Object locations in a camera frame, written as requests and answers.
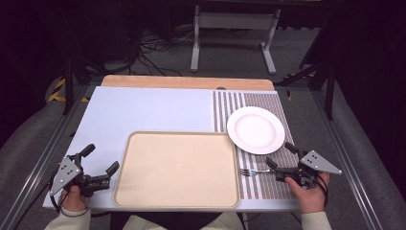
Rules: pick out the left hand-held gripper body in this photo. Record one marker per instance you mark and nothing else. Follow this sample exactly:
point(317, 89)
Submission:
point(68, 175)

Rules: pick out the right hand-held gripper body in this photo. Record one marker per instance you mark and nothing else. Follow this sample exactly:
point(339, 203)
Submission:
point(314, 166)

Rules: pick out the silver fork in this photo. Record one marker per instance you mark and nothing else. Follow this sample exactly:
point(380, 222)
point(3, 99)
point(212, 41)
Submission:
point(255, 172)

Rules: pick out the person's left hand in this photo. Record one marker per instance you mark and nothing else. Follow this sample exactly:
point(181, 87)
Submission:
point(73, 198)

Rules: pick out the person's right hand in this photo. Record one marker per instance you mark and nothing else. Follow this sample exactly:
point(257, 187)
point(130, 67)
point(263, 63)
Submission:
point(308, 195)

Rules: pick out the striped placemat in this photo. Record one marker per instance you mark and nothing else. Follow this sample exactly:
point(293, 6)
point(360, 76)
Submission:
point(255, 163)

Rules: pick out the white plate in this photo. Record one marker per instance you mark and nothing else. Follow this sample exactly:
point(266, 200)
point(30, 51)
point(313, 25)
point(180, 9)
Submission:
point(255, 130)

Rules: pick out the beige tray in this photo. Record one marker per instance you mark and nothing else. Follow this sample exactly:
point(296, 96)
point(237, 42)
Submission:
point(176, 170)

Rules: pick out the black tripod stand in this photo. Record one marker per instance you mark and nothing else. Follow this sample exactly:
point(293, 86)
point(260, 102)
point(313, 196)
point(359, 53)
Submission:
point(75, 73)
point(319, 80)

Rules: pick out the person's lap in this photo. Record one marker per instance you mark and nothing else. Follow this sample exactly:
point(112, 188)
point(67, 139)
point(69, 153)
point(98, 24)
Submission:
point(182, 222)

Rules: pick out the grey metal stand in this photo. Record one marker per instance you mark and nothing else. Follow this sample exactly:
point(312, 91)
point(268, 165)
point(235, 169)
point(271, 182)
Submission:
point(234, 38)

